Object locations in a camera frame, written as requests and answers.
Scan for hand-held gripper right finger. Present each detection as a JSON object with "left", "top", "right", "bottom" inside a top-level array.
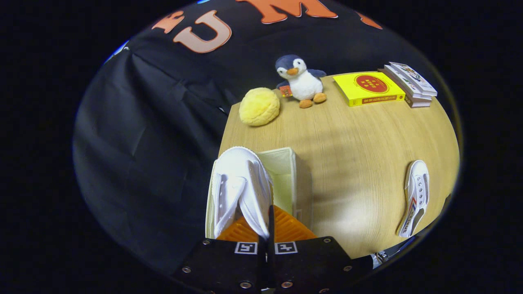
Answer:
[{"left": 268, "top": 205, "right": 374, "bottom": 294}]

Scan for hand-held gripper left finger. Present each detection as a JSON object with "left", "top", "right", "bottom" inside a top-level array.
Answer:
[{"left": 171, "top": 216, "right": 269, "bottom": 294}]

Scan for cream fabric storage box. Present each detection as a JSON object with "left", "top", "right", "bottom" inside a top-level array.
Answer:
[{"left": 204, "top": 147, "right": 314, "bottom": 241}]

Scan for white canvas shoe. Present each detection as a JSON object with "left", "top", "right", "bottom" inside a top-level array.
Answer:
[
  {"left": 396, "top": 160, "right": 430, "bottom": 238},
  {"left": 210, "top": 146, "right": 274, "bottom": 240}
]

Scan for yellow round plush toy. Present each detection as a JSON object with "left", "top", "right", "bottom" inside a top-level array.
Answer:
[{"left": 239, "top": 87, "right": 281, "bottom": 127}]

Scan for black chair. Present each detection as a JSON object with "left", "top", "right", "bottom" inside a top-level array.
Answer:
[{"left": 370, "top": 235, "right": 419, "bottom": 267}]

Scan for penguin plush toy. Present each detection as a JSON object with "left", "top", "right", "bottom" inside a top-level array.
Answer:
[{"left": 275, "top": 54, "right": 327, "bottom": 109}]

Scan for yellow book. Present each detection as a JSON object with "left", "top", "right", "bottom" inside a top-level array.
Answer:
[{"left": 332, "top": 71, "right": 406, "bottom": 107}]

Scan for white paperback book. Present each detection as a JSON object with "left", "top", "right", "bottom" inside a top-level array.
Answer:
[{"left": 383, "top": 65, "right": 433, "bottom": 101}]

